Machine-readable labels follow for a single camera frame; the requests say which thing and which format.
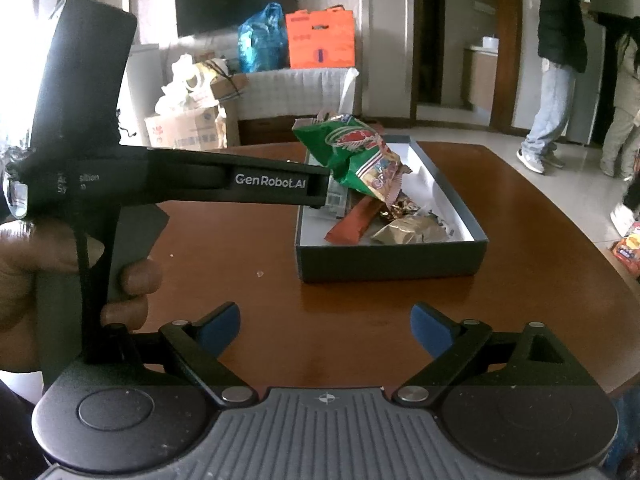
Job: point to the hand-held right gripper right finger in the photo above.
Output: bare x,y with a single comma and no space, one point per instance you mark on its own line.
432,327

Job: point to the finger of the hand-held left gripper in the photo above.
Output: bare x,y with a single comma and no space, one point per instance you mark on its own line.
318,185

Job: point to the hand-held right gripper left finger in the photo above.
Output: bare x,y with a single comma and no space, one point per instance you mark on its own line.
220,327

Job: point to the green snack bag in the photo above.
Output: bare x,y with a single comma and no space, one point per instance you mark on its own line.
355,155

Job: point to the orange-red snack packet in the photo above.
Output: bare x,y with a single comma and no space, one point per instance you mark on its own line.
355,222

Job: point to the gold candy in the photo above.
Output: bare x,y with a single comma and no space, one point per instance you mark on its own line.
390,215
409,206

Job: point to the grey box white inside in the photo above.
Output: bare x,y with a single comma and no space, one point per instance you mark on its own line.
390,262

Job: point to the tan snack packet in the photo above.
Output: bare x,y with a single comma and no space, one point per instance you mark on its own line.
410,231

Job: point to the person's left hand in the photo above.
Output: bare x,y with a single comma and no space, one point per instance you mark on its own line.
20,300

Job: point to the white chest freezer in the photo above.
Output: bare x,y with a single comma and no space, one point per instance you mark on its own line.
142,95

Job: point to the white plastic bag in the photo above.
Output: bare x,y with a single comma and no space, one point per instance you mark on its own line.
175,82

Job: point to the white cloth covered cabinet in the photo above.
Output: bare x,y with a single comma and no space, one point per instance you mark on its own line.
300,95

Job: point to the large cardboard box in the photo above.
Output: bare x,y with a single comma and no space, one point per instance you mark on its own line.
185,127

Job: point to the yellow tape roll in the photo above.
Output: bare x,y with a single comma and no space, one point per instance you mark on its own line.
202,77

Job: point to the small cardboard box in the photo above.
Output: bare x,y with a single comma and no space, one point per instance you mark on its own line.
230,86

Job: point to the orange carton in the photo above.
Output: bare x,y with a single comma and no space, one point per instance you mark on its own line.
322,37

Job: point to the blue plastic bag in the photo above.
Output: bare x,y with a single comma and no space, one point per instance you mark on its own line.
262,40

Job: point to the wooden kitchen cabinet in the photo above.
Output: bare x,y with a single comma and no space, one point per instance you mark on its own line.
480,80

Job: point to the orange snack bag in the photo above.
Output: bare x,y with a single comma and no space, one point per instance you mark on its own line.
629,252

